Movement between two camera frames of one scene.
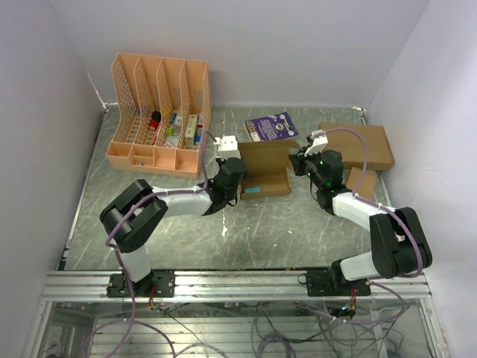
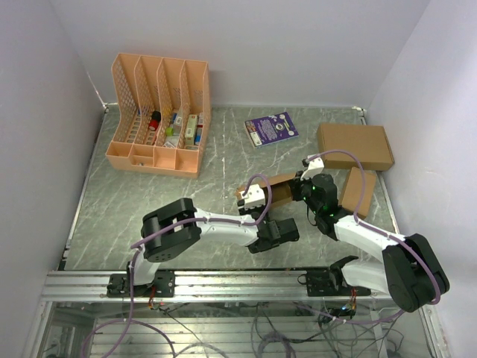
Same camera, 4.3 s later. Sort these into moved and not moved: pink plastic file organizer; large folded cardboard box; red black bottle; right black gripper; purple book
Moved: right black gripper
Not moved: pink plastic file organizer; purple book; red black bottle; large folded cardboard box
